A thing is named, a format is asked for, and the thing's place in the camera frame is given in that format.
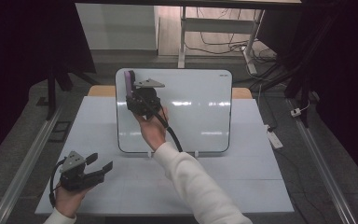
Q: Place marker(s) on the black tripod stand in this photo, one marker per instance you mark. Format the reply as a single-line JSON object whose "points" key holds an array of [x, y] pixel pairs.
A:
{"points": [[52, 93]]}

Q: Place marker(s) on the person's left hand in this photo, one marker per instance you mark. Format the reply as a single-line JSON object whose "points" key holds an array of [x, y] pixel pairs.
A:
{"points": [[66, 200]]}

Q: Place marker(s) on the light wooden table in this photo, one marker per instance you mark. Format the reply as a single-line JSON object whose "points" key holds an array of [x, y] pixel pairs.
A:
{"points": [[101, 91]]}

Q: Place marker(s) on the white whiteboard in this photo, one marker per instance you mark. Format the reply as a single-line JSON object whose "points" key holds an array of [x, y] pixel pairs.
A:
{"points": [[199, 124]]}

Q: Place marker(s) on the white metal desk frame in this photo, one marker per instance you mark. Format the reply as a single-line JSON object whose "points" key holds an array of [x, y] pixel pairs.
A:
{"points": [[217, 25]]}

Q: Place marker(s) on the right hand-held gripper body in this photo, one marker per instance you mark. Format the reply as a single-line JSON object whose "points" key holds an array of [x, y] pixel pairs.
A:
{"points": [[144, 99]]}

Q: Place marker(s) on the white whiteboard foot clip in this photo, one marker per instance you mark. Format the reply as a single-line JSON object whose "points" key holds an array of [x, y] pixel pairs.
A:
{"points": [[149, 154], [196, 155]]}

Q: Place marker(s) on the black floor socket frame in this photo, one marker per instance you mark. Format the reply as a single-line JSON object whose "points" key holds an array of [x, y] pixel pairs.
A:
{"points": [[59, 131]]}

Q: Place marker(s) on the dark curtain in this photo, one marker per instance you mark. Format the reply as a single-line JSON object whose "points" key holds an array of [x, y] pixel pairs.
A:
{"points": [[345, 62], [21, 46]]}

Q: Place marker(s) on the small white adapter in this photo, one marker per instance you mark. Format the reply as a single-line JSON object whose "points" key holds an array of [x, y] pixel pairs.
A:
{"points": [[295, 112]]}

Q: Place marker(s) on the purple and black eraser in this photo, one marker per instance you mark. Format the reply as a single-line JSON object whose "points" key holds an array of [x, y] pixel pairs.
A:
{"points": [[128, 82]]}

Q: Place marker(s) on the black metal stand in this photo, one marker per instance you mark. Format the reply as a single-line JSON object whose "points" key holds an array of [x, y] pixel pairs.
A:
{"points": [[298, 90]]}

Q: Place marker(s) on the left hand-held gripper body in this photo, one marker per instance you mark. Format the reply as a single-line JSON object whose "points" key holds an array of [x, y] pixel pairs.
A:
{"points": [[79, 180]]}

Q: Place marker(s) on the white power strip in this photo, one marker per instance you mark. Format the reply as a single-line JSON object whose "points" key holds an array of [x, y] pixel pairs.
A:
{"points": [[274, 138]]}

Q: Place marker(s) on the aluminium rail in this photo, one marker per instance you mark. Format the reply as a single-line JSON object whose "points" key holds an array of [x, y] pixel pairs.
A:
{"points": [[24, 165], [323, 168]]}

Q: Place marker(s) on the person's right hand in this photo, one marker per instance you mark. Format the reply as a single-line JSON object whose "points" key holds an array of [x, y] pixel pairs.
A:
{"points": [[152, 130]]}

